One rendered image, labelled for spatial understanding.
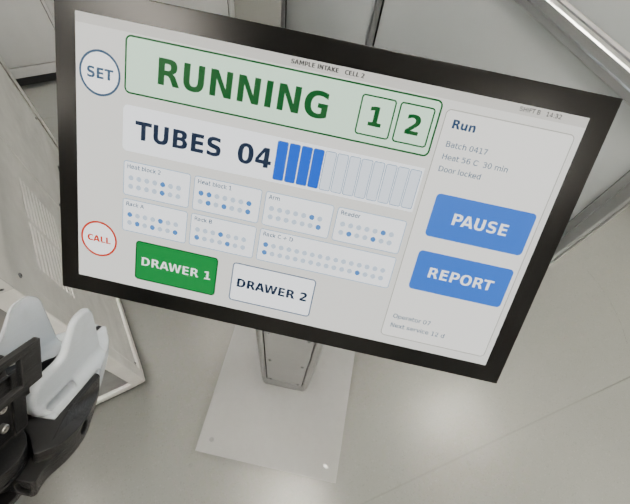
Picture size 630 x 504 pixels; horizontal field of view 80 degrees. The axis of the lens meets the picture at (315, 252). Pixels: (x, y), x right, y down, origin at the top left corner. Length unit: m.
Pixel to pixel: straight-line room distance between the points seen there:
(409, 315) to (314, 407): 0.97
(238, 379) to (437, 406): 0.71
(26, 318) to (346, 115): 0.29
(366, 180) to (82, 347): 0.27
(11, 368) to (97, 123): 0.28
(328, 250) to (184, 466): 1.12
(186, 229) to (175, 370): 1.07
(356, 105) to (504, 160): 0.15
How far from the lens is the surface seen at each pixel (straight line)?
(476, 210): 0.41
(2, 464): 0.25
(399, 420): 1.46
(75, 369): 0.29
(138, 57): 0.43
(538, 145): 0.41
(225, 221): 0.41
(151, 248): 0.45
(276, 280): 0.42
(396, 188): 0.38
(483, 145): 0.40
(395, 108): 0.38
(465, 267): 0.42
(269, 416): 1.36
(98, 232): 0.48
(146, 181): 0.44
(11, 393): 0.23
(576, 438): 1.75
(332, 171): 0.38
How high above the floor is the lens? 1.39
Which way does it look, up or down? 60 degrees down
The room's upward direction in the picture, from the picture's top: 10 degrees clockwise
